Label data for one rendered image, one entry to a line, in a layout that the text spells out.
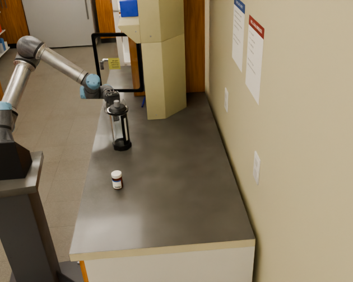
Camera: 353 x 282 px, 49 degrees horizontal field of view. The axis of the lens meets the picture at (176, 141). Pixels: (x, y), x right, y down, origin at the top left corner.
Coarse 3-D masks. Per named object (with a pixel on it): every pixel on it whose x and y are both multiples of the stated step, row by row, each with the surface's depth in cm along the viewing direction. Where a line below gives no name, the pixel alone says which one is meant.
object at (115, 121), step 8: (112, 112) 192; (120, 112) 191; (112, 120) 195; (120, 120) 194; (112, 128) 198; (120, 128) 196; (128, 128) 201; (112, 136) 201; (120, 136) 198; (120, 144) 201
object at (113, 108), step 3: (114, 102) 192; (117, 102) 192; (111, 105) 196; (114, 105) 193; (117, 105) 193; (120, 105) 195; (123, 105) 195; (111, 108) 193; (114, 108) 193; (117, 108) 193; (120, 108) 192; (123, 108) 193; (126, 108) 195; (111, 111) 192; (114, 111) 191; (117, 111) 191; (120, 111) 192
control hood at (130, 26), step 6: (120, 18) 217; (126, 18) 217; (132, 18) 216; (138, 18) 216; (120, 24) 206; (126, 24) 205; (132, 24) 205; (138, 24) 204; (126, 30) 205; (132, 30) 205; (138, 30) 205; (132, 36) 206; (138, 36) 207; (138, 42) 208
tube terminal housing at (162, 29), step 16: (144, 0) 197; (160, 0) 199; (176, 0) 208; (144, 16) 202; (160, 16) 203; (176, 16) 212; (144, 32) 206; (160, 32) 207; (176, 32) 216; (144, 48) 210; (160, 48) 211; (176, 48) 221; (144, 64) 215; (160, 64) 216; (176, 64) 225; (144, 80) 220; (160, 80) 220; (176, 80) 230; (160, 96) 225; (176, 96) 235; (160, 112) 231
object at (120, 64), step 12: (120, 36) 238; (96, 48) 244; (108, 48) 243; (120, 48) 242; (132, 48) 242; (108, 60) 247; (120, 60) 247; (132, 60) 246; (96, 72) 252; (108, 72) 251; (120, 72) 251; (132, 72) 250; (120, 84) 255; (132, 84) 254
